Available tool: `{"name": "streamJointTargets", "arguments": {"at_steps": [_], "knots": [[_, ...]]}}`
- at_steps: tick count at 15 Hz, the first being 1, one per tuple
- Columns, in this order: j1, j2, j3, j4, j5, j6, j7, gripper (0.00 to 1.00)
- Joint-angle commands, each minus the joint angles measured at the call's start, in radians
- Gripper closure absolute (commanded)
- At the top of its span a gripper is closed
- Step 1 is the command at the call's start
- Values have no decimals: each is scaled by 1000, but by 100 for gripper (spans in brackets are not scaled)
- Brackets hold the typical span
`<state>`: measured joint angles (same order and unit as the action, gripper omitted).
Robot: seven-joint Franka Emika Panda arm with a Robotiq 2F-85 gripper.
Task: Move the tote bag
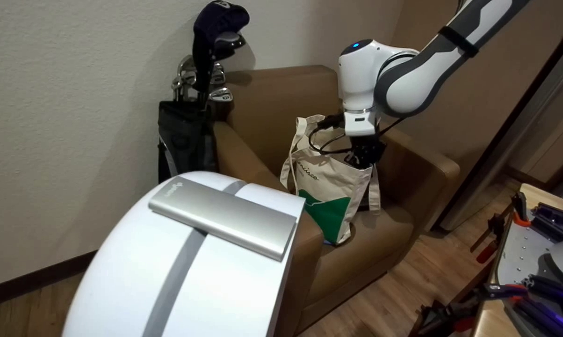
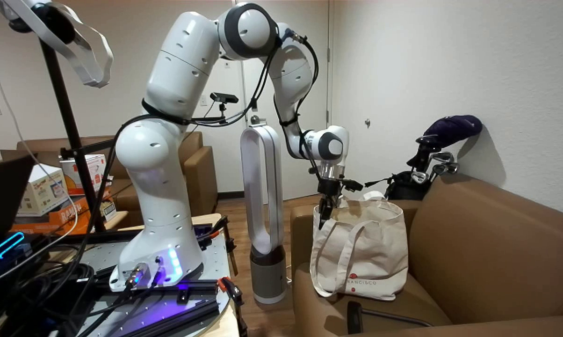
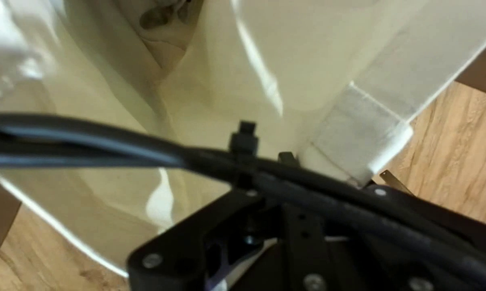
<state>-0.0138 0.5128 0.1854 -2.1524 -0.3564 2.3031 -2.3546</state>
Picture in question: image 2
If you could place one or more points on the small black tripod camera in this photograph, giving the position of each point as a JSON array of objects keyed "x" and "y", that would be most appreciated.
[{"x": 224, "y": 97}]

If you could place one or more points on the white canvas tote bag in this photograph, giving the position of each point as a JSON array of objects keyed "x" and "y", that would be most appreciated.
[{"x": 368, "y": 249}]

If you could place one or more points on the black golf driver head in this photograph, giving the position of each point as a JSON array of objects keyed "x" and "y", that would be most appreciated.
[{"x": 424, "y": 159}]

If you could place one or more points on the tan leather armchair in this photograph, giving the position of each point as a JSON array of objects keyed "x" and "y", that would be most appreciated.
[{"x": 493, "y": 262}]

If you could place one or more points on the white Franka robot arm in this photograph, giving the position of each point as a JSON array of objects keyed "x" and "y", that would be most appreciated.
[{"x": 169, "y": 187}]

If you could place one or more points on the dark laptop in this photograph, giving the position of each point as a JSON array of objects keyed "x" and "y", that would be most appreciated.
[{"x": 3, "y": 193}]

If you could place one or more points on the red black bar clamp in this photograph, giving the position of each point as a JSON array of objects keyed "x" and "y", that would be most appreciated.
[
  {"x": 227, "y": 243},
  {"x": 235, "y": 305}
]

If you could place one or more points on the black golf bag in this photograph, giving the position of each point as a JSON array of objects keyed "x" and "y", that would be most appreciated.
[{"x": 412, "y": 187}]

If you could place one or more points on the white stand-mounted device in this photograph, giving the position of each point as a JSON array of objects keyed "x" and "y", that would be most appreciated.
[{"x": 81, "y": 49}]

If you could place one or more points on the orange flat box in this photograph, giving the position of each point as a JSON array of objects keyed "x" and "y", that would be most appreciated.
[{"x": 50, "y": 217}]

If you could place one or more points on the tan background armchair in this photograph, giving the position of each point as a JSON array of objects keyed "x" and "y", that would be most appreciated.
[{"x": 197, "y": 174}]

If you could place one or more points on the black tripod with camera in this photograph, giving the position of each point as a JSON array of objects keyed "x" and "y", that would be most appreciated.
[{"x": 76, "y": 142}]

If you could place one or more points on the silver golf iron heads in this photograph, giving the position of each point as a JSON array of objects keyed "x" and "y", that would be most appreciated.
[{"x": 446, "y": 165}]

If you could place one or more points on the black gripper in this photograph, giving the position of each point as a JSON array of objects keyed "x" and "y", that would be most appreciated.
[{"x": 330, "y": 180}]

